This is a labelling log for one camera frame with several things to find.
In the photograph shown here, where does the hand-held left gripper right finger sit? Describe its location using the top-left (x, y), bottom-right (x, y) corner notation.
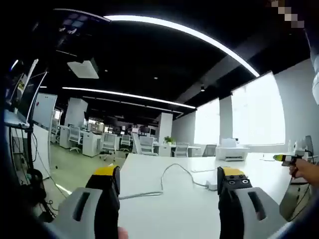
top-left (216, 166), bottom-right (288, 239)

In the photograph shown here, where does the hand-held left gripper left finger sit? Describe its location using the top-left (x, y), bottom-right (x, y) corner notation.
top-left (53, 165), bottom-right (122, 239)

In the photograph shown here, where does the white power strip cable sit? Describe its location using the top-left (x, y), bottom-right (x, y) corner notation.
top-left (119, 163), bottom-right (209, 200)

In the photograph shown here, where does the straight ceiling light strip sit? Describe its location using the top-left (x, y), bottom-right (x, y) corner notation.
top-left (61, 86), bottom-right (196, 110)

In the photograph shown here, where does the person's right hand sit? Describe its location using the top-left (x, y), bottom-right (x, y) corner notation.
top-left (289, 158), bottom-right (312, 184)

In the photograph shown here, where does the person's left hand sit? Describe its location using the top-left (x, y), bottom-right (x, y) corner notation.
top-left (118, 226), bottom-right (130, 239)

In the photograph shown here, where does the dark desk monitor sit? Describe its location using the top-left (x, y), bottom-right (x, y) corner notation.
top-left (304, 135), bottom-right (315, 153)

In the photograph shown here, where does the black bag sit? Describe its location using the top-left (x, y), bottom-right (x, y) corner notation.
top-left (24, 169), bottom-right (56, 223)

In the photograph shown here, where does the large bright window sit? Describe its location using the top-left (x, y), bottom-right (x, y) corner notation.
top-left (231, 72), bottom-right (286, 146)

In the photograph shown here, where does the white printer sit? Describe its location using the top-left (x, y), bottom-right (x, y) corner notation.
top-left (215, 138), bottom-right (250, 161)

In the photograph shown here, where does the white desk cabinet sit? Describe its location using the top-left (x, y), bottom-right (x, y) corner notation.
top-left (58, 124), bottom-right (73, 149)
top-left (82, 130), bottom-right (103, 157)
top-left (158, 144), bottom-right (175, 157)

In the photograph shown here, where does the white partition panel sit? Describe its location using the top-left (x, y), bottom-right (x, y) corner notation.
top-left (32, 124), bottom-right (51, 180)

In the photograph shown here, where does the person's light shirt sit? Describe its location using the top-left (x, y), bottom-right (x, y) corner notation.
top-left (304, 27), bottom-right (319, 106)

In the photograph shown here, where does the black equipment stand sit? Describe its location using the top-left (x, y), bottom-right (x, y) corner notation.
top-left (9, 119), bottom-right (38, 180)

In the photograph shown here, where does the group of grey office chairs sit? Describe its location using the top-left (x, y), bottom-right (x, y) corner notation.
top-left (51, 125), bottom-right (218, 161)

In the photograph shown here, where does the small bright window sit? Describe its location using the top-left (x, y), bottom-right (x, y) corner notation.
top-left (194, 97), bottom-right (220, 145)

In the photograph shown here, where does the white table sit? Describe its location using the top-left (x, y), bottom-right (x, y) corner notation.
top-left (117, 151), bottom-right (319, 239)

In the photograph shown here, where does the leaning white panel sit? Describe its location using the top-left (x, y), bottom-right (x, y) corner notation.
top-left (131, 131), bottom-right (146, 154)

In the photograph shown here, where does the row of dark desk monitors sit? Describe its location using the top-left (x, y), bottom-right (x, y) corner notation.
top-left (121, 125), bottom-right (157, 136)

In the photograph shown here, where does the white whiteboard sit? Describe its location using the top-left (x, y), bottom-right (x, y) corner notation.
top-left (32, 93), bottom-right (58, 129)

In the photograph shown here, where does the white stand shelf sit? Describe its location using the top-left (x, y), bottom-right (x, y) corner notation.
top-left (3, 109), bottom-right (31, 129)

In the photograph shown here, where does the black display screen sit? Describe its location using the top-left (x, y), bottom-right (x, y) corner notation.
top-left (4, 58), bottom-right (48, 126)

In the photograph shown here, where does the white ceiling air conditioner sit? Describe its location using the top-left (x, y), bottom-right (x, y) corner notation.
top-left (66, 58), bottom-right (100, 80)

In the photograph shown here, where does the long curved ceiling light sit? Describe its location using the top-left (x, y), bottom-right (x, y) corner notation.
top-left (103, 14), bottom-right (260, 78)

